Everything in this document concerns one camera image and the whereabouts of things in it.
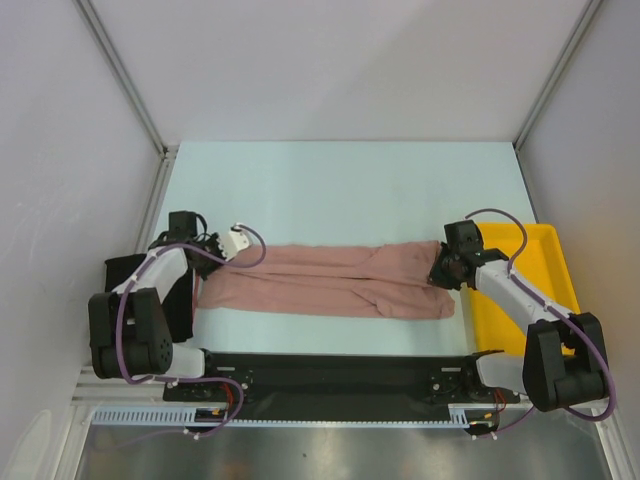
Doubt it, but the pink t shirt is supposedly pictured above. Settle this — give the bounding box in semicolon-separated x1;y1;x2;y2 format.
198;241;455;320

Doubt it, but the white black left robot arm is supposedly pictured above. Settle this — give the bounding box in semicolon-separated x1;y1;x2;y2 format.
88;211;225;379

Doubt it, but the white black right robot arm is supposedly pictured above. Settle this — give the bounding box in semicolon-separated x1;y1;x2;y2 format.
428;219;616;420

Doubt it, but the yellow plastic tray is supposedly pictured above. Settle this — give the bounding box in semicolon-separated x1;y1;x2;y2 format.
466;223;580;355

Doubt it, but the folded black t shirt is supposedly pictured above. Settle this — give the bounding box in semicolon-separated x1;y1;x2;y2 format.
105;248;193;343

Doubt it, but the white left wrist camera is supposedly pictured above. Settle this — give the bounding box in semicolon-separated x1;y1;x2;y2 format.
218;223;252;261

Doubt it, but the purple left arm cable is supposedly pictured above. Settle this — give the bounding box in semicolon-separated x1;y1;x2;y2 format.
115;223;267;386

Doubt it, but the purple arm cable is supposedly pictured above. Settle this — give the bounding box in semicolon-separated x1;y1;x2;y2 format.
464;208;617;422
115;223;267;386

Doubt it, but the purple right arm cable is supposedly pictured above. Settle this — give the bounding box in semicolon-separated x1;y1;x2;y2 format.
464;208;617;422

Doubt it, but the left aluminium corner post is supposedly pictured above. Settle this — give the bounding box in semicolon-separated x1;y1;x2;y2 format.
74;0;174;156

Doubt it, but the aluminium corner post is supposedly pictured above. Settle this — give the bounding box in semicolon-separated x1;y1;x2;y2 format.
512;0;606;155
74;0;174;156

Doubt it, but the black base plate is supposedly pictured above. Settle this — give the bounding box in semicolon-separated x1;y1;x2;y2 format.
163;353;521;423

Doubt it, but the aluminium frame rail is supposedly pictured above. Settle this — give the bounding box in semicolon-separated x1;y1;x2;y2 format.
72;364;616;409

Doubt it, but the white slotted cable duct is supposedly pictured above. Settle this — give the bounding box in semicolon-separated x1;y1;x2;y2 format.
91;405;497;429

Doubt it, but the right aluminium corner post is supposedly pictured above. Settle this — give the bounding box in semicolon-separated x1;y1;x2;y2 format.
512;0;606;155

